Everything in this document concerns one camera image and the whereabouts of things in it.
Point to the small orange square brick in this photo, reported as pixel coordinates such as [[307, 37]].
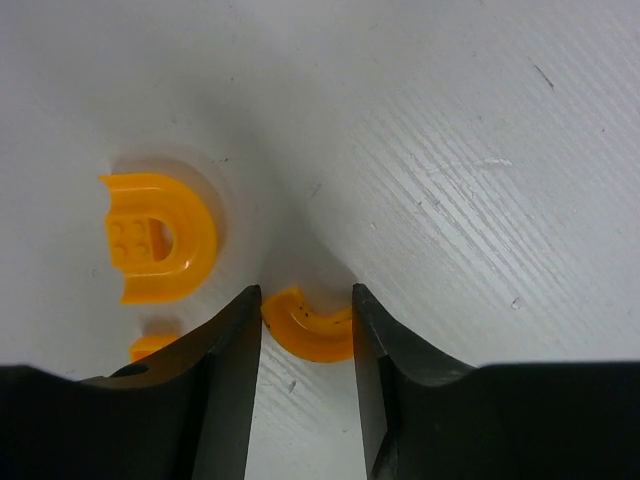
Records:
[[147, 345]]

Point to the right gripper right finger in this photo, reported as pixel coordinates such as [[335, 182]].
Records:
[[427, 415]]

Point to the orange arch brick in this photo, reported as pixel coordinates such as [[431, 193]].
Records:
[[304, 333]]

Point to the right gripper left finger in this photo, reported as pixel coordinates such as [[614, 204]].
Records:
[[183, 412]]

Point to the orange half round brick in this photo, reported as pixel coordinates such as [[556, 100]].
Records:
[[161, 237]]

